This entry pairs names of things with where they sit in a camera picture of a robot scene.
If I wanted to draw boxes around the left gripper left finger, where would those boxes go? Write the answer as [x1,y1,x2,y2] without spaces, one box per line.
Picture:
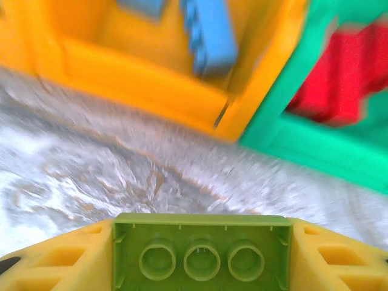
[0,218,115,291]

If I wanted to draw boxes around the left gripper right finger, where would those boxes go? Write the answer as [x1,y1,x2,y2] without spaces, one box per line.
[286,217,388,291]

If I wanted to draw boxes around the lime green lego brick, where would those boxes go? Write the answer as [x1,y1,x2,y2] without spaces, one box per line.
[111,212,294,291]

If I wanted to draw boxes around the red lego brick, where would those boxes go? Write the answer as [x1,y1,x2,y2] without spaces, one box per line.
[286,22,388,127]

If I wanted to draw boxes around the blue lego brick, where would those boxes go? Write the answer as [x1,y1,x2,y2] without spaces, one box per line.
[116,0,167,22]
[180,0,239,80]

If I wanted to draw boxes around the green plastic bin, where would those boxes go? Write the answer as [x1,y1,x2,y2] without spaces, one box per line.
[239,0,388,195]

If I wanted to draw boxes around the orange plastic bin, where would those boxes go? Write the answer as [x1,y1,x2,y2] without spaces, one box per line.
[30,0,310,144]
[0,0,40,73]

